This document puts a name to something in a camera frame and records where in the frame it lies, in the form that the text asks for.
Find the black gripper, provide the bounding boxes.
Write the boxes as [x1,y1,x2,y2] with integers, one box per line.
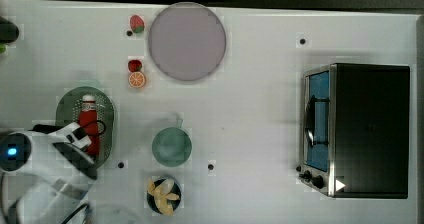
[53,142,97,180]

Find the red plush ketchup bottle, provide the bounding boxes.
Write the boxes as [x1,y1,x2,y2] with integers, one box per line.
[78,94,100,157]

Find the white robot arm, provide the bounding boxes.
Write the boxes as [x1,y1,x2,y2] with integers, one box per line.
[1,122,97,224]

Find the green oval strainer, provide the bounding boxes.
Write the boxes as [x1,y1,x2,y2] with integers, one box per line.
[56,86,115,168]

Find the mint green cup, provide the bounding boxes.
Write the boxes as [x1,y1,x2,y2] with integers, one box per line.
[151,116,193,168]

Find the blue bowl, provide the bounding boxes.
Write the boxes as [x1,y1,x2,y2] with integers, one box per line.
[146,175,183,217]

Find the orange slice toy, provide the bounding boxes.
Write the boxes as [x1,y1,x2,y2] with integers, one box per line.
[128,71,146,88]

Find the red raspberry toy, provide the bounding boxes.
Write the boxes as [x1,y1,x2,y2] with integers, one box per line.
[128,60,143,72]

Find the lime green toy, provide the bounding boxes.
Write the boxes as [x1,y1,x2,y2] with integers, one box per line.
[0,43,7,54]

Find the plush strawberry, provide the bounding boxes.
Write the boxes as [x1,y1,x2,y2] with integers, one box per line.
[129,15,145,34]

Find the dark grey container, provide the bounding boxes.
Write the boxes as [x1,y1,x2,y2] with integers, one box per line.
[0,17,19,44]

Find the round grey plate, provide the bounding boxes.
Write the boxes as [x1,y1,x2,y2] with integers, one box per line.
[148,2,227,82]

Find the silver black toaster oven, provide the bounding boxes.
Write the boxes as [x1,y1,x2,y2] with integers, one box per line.
[296,63,410,199]

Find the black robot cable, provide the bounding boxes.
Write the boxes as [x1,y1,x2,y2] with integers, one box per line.
[81,118,107,137]

